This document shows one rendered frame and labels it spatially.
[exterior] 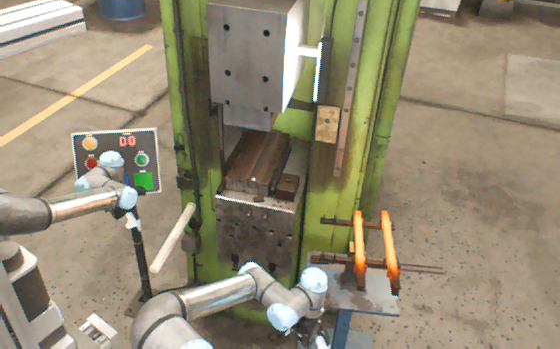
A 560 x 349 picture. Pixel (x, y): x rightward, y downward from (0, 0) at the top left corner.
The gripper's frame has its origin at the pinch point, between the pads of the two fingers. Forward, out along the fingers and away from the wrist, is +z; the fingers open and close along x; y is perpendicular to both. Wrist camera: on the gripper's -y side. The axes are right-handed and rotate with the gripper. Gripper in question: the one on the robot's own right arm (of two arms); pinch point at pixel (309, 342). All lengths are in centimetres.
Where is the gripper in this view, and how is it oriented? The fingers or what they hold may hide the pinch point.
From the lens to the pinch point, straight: 170.8
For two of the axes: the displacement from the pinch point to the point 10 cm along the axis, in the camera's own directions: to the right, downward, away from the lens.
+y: -6.0, 4.7, -6.5
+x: 8.0, 3.9, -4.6
